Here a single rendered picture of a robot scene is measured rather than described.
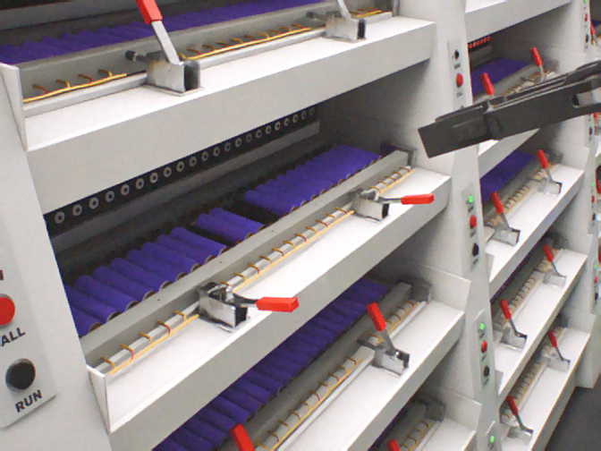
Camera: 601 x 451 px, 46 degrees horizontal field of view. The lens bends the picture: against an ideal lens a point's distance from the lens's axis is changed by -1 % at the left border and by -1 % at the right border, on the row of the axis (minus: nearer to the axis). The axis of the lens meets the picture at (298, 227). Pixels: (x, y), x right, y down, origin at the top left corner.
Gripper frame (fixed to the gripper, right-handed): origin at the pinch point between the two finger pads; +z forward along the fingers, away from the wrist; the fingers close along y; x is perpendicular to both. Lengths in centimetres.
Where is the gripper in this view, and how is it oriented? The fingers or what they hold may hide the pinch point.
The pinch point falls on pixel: (464, 127)
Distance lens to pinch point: 66.2
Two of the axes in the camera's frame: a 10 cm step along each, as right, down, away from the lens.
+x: 3.7, 9.2, 1.5
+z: -7.4, 2.0, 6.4
